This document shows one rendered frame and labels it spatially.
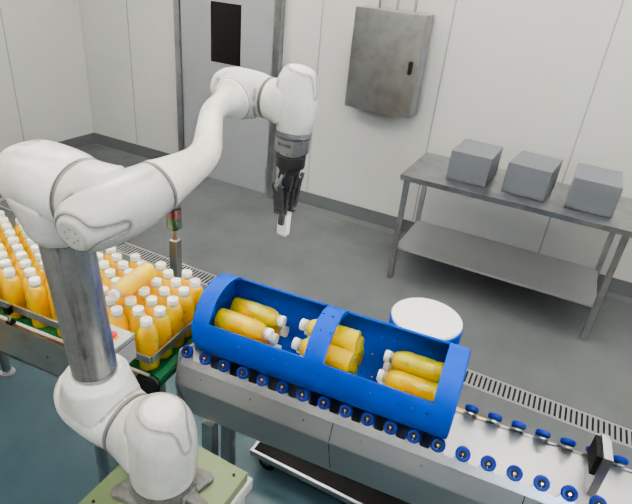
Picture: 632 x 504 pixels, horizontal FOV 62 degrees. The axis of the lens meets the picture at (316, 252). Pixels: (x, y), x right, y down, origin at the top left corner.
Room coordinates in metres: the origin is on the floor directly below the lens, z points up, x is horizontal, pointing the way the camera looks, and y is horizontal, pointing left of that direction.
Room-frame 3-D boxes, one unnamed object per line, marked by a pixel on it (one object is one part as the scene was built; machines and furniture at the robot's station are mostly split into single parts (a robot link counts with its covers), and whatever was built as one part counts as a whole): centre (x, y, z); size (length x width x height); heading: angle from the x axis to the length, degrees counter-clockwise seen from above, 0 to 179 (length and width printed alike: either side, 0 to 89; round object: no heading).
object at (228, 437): (1.57, 0.29, 0.31); 0.06 x 0.06 x 0.63; 70
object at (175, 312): (1.55, 0.50, 0.99); 0.07 x 0.07 x 0.19
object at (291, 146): (1.28, 0.09, 1.81); 0.09 x 0.09 x 0.06
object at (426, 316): (1.70, -0.46, 1.03); 0.28 x 0.28 x 0.01
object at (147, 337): (1.42, 0.55, 0.99); 0.07 x 0.07 x 0.19
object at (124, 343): (1.33, 0.67, 1.05); 0.20 x 0.10 x 0.10; 70
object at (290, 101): (1.28, 0.09, 1.92); 0.13 x 0.11 x 0.16; 63
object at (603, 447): (1.08, -0.87, 1.00); 0.10 x 0.04 x 0.15; 160
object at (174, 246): (2.00, 0.62, 0.55); 0.04 x 0.04 x 1.10; 70
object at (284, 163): (1.28, 0.09, 1.73); 0.08 x 0.07 x 0.09; 154
